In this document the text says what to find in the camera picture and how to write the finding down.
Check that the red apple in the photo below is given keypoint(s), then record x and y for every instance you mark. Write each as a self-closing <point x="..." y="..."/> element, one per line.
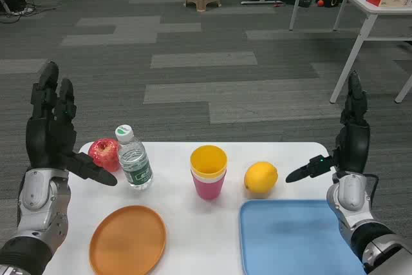
<point x="104" y="152"/>

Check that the pink plastic cup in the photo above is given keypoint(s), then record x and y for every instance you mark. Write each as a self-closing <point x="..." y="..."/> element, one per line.
<point x="209" y="189"/>

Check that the yellow lemon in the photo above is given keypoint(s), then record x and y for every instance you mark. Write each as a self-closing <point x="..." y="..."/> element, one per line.
<point x="260" y="177"/>

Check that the blue plastic tray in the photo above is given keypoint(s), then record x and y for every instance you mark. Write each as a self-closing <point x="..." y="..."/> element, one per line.
<point x="289" y="239"/>

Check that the orange plastic plate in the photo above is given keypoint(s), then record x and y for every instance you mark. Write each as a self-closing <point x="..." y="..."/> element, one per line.
<point x="128" y="239"/>

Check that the small orange ball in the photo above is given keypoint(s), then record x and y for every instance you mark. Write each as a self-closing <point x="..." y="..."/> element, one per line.
<point x="320" y="3"/>

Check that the yellow plastic cup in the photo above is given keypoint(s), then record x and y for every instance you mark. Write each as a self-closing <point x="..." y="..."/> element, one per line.
<point x="208" y="159"/>

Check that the clear water bottle green label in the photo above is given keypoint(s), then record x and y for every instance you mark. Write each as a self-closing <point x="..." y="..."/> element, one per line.
<point x="135" y="165"/>

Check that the white office table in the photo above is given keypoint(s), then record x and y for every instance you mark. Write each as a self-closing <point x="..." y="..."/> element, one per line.
<point x="370" y="11"/>

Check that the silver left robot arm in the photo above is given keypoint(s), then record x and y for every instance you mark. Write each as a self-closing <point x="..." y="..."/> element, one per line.
<point x="38" y="204"/>

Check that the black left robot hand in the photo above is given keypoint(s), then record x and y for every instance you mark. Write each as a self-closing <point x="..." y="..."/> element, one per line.
<point x="48" y="139"/>

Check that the white plastic cup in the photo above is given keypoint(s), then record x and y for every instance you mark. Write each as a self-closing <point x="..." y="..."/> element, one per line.
<point x="209" y="179"/>

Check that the white power strip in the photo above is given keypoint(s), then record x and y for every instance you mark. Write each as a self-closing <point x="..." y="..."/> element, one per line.
<point x="22" y="11"/>

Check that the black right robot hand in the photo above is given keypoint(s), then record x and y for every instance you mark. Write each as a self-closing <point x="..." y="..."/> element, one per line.
<point x="354" y="146"/>

